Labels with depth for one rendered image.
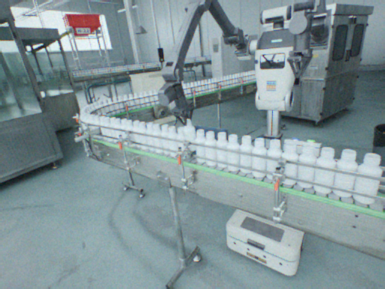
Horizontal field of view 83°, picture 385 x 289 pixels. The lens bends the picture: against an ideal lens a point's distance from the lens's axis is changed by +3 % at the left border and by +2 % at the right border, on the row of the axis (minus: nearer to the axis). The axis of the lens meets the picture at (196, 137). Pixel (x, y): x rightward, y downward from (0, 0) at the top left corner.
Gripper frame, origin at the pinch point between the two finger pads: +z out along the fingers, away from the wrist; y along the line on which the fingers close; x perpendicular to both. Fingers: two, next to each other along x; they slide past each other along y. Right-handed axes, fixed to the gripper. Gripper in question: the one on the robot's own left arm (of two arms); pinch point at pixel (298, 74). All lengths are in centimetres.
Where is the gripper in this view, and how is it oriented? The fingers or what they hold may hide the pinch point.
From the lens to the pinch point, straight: 97.9
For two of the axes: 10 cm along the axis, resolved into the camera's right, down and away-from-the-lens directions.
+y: 5.7, -3.5, 7.4
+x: -8.2, -1.4, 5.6
